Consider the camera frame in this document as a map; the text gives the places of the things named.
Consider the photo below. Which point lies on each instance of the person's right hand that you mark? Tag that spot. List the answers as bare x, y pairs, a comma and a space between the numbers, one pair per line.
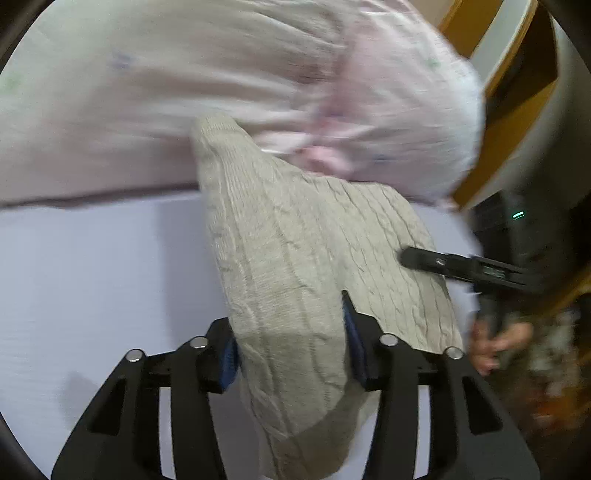
484, 349

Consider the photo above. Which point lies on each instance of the pink floral pillow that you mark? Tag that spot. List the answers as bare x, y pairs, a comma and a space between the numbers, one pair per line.
101, 96

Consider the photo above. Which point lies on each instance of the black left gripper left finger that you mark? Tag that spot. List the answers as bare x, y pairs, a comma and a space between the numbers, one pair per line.
117, 436

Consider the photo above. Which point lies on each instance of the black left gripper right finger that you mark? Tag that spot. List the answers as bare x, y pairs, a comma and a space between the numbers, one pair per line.
471, 434

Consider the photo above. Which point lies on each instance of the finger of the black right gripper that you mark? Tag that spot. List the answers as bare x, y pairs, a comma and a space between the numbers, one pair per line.
483, 273

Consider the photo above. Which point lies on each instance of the beige cable knit sweater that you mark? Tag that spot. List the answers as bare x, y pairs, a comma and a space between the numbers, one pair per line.
288, 245

